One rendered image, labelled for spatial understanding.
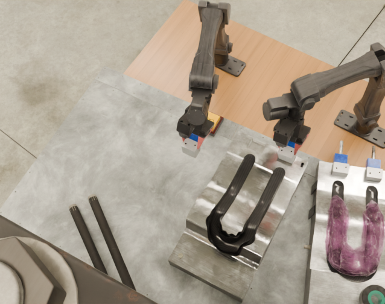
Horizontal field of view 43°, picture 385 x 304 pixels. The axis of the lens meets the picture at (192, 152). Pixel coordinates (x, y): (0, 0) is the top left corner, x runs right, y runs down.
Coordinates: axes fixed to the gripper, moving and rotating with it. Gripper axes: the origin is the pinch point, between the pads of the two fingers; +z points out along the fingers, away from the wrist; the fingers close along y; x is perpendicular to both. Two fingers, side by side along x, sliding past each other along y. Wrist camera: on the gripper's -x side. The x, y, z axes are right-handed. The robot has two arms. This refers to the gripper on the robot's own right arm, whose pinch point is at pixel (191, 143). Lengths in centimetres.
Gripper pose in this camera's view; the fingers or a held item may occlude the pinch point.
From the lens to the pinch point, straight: 160.8
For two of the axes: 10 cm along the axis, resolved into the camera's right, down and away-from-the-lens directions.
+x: 4.4, -5.2, 7.3
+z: -1.7, 7.6, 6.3
